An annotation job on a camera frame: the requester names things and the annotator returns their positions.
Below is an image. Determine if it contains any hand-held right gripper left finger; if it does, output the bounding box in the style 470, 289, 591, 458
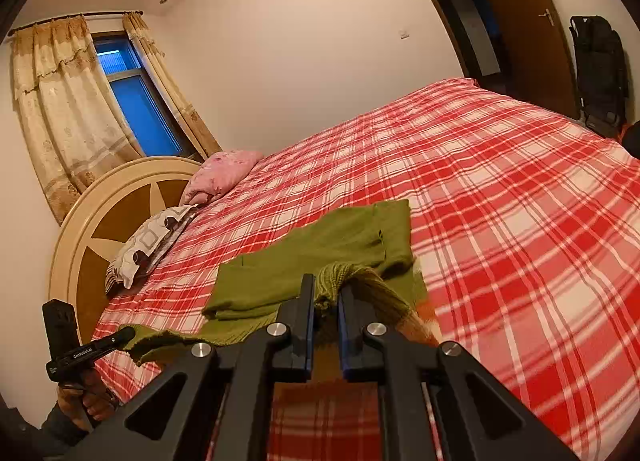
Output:
75, 273, 317, 461

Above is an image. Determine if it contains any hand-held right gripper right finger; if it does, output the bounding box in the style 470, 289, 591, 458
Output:
337, 286, 581, 461

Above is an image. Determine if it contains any green striped knit sweater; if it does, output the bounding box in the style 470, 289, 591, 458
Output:
122, 198, 441, 367

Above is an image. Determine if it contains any person's left forearm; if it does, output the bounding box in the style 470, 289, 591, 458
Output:
30, 403, 96, 461

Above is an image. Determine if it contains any person's left hand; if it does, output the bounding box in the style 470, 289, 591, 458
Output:
55, 366, 121, 434

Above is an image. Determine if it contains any brown striped pillow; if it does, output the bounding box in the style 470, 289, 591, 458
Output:
106, 221, 193, 292

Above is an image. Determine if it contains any white grey patterned pillow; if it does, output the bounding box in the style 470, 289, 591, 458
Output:
105, 204, 201, 290

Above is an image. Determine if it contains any cream wooden headboard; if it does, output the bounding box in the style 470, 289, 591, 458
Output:
48, 156, 205, 342

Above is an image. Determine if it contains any pink floral pillow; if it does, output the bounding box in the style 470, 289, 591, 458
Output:
180, 150, 264, 206

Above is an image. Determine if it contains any red plaid bed sheet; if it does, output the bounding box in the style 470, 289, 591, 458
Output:
92, 77, 640, 461

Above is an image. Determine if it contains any wide beige floral curtain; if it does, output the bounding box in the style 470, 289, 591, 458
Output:
10, 16, 146, 226

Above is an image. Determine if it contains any dark framed window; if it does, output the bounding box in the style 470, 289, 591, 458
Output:
92, 31, 201, 159

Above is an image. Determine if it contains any narrow beige floral curtain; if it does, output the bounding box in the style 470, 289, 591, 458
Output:
122, 12, 223, 162

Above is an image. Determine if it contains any dark curtain rod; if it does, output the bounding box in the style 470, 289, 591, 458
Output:
10, 11, 146, 34

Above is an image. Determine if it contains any brown wooden door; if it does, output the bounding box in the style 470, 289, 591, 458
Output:
460, 0, 576, 117

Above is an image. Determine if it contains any black bag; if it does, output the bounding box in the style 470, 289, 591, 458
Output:
620, 121, 640, 158

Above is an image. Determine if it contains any black backpack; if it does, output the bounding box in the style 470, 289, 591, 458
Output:
569, 15, 630, 137

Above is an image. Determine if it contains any dark wooden door frame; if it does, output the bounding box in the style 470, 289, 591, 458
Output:
395, 0, 506, 89

